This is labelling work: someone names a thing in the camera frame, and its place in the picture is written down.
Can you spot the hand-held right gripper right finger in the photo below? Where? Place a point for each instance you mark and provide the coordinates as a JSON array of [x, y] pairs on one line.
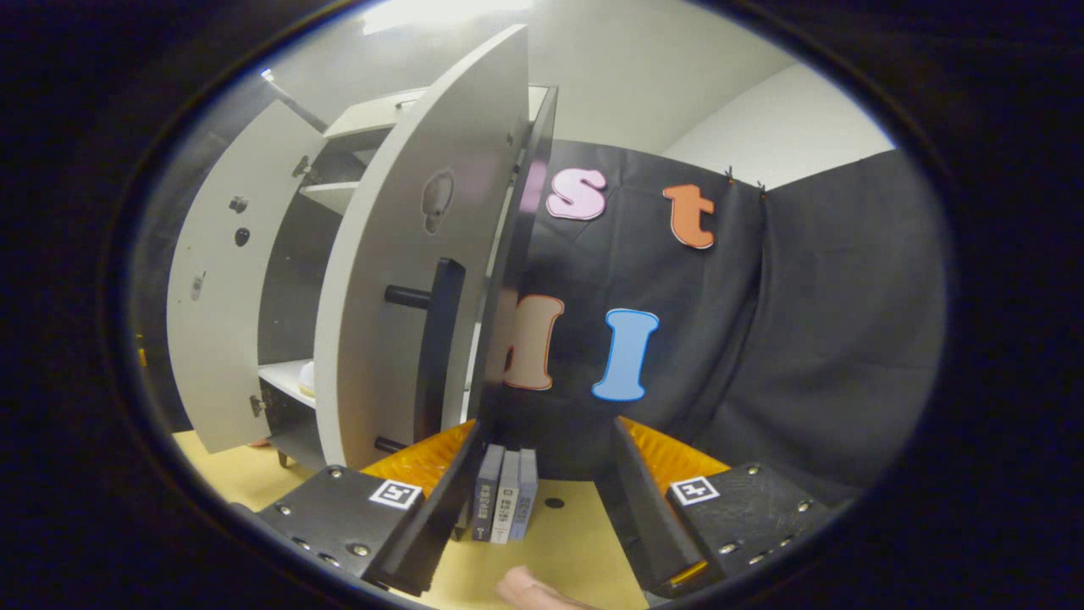
[[639, 517]]

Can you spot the ceiling light panel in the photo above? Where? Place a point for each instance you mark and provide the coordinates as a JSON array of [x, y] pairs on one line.
[[440, 13]]

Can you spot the white cabinet door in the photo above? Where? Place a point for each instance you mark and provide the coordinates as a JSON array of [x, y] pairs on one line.
[[220, 322], [381, 280]]

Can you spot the white shoe cabinet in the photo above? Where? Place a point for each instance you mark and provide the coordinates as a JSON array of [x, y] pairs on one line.
[[521, 254]]

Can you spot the blue grey book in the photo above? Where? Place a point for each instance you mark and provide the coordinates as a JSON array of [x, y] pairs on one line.
[[527, 491]]

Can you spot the white book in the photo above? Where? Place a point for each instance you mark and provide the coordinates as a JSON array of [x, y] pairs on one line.
[[506, 500]]

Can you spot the dark grey book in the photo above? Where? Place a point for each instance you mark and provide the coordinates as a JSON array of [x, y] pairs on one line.
[[487, 491]]

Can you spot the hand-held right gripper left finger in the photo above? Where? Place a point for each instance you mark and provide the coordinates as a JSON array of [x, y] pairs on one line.
[[440, 525]]

